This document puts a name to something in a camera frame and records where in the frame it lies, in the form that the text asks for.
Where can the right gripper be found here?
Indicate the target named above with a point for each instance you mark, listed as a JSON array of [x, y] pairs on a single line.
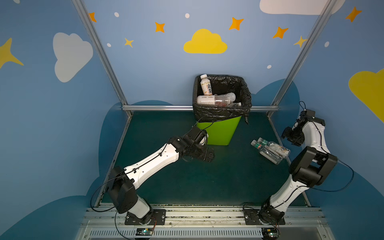
[[291, 135]]

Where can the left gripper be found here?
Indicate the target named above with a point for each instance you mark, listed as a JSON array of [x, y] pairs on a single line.
[[201, 150]]

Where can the clear bottle colourful label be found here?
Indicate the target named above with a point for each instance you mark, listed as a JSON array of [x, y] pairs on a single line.
[[276, 148]]

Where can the white bottle pink label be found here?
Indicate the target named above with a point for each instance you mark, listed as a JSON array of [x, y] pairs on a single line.
[[265, 151]]

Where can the orange juice bottle back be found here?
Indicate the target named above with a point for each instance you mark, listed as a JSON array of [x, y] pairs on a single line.
[[206, 85]]

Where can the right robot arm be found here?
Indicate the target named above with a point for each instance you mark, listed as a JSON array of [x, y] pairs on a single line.
[[310, 168]]

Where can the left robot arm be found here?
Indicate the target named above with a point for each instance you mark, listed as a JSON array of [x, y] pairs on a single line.
[[122, 183]]

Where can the green plastic bin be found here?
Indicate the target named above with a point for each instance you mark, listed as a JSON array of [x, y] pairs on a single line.
[[220, 133]]

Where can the black bin liner bag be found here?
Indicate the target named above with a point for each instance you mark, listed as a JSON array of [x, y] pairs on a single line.
[[221, 85]]

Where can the clear bottle green neck band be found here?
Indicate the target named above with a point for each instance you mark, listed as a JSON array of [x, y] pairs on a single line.
[[213, 100]]

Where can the aluminium back frame rail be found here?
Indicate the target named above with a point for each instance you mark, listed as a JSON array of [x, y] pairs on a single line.
[[188, 108]]

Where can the aluminium right frame post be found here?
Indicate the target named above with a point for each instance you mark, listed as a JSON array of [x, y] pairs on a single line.
[[304, 52]]

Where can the aluminium frame post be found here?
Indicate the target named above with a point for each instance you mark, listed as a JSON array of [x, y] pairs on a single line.
[[304, 52], [91, 30]]

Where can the aluminium left frame post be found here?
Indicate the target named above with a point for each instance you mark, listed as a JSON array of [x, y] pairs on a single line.
[[91, 30]]

